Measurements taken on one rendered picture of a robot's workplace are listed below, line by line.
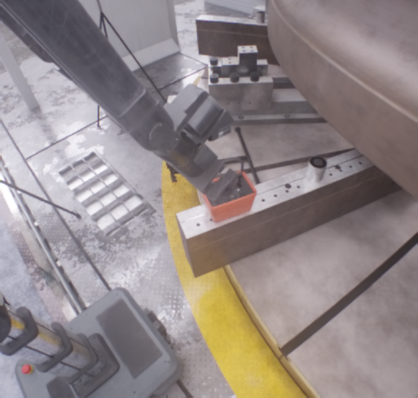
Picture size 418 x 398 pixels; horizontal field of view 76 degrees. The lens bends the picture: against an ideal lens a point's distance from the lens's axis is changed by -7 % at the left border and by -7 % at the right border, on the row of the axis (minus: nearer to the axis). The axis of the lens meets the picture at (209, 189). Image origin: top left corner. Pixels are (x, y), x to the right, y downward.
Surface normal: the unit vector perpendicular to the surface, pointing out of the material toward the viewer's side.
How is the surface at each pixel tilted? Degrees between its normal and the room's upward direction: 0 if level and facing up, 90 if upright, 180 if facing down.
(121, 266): 0
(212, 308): 0
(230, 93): 90
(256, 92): 90
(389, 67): 50
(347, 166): 0
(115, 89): 84
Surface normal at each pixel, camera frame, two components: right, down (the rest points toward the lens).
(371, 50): -0.86, -0.06
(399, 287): -0.06, -0.65
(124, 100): 0.54, 0.48
